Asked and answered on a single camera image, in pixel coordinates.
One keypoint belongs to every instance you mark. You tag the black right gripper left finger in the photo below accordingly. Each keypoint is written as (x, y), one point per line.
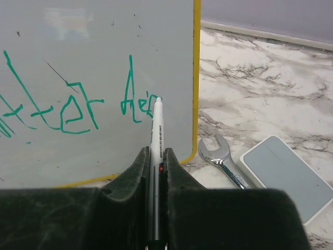
(111, 217)

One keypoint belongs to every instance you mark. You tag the silver open-end wrench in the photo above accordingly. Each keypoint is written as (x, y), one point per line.
(222, 159)

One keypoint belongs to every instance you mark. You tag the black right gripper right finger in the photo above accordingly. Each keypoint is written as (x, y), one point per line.
(202, 218)

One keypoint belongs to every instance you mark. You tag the yellow framed whiteboard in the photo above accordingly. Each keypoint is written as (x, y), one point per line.
(79, 80)

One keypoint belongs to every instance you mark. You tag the white square box device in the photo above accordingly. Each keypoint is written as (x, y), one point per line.
(272, 164)

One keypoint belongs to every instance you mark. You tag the green whiteboard marker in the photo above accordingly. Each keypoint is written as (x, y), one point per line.
(155, 235)

